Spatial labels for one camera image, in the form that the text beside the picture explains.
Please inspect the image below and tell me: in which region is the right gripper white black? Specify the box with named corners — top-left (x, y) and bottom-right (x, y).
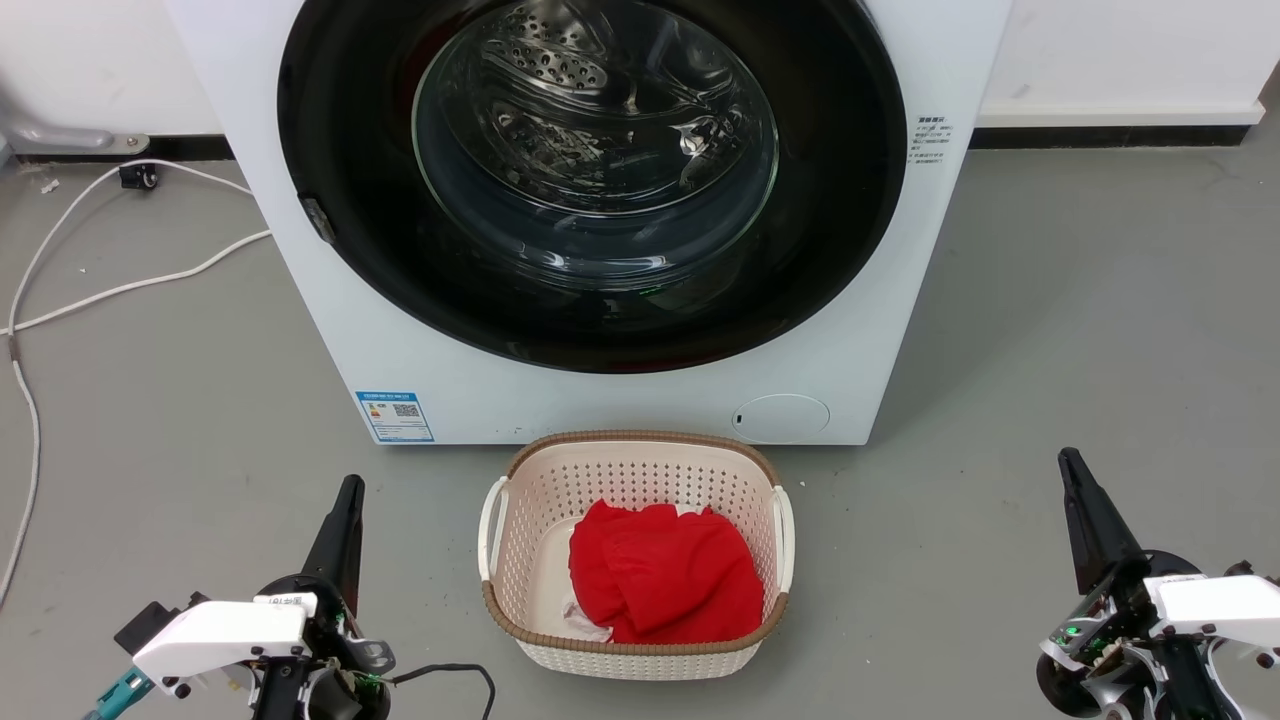
top-left (1035, 448), bottom-right (1280, 720)

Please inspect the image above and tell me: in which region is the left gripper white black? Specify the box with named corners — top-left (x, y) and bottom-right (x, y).
top-left (132, 475), bottom-right (397, 720)

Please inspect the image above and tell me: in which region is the white front-load washing machine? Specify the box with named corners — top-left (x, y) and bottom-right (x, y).
top-left (165, 0), bottom-right (1013, 447)

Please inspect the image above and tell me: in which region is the black round washer door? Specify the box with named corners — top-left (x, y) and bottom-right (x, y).
top-left (277, 0), bottom-right (909, 375)

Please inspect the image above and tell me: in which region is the blue energy label sticker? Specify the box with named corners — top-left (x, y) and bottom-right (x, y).
top-left (355, 390), bottom-right (436, 444)

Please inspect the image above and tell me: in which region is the white cloth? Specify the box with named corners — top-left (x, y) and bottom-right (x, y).
top-left (560, 600), bottom-right (613, 643)

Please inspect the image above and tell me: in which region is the white perforated laundry basket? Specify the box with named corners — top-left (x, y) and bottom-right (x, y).
top-left (477, 430), bottom-right (796, 682)

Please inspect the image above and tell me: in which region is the red garment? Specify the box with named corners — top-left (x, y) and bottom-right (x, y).
top-left (568, 499), bottom-right (766, 645)

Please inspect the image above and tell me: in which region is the round white filter cover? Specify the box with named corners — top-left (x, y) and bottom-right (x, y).
top-left (731, 393), bottom-right (832, 441)

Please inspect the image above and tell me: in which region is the white text label sticker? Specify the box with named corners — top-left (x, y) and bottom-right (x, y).
top-left (909, 113), bottom-right (957, 171)

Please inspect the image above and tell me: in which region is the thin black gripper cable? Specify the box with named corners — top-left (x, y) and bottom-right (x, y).
top-left (388, 663), bottom-right (497, 720)

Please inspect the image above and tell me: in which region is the teal cable connector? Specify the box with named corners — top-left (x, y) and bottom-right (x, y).
top-left (84, 668), bottom-right (154, 720)

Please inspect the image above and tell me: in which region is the thick white power cable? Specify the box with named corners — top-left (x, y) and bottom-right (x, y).
top-left (0, 230), bottom-right (274, 337)

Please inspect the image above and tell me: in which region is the thin white cable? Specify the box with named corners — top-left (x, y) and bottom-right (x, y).
top-left (0, 158), bottom-right (255, 608)

